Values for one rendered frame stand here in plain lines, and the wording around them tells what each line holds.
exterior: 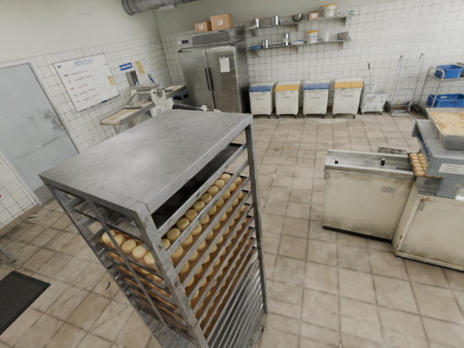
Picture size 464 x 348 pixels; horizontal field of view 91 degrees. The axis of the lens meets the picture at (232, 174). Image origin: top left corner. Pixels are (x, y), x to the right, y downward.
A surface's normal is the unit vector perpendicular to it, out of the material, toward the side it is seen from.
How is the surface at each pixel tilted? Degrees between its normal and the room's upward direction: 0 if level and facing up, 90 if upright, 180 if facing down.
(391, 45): 90
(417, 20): 90
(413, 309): 0
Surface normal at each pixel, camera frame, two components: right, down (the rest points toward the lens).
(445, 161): -0.41, 0.54
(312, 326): -0.13, -0.83
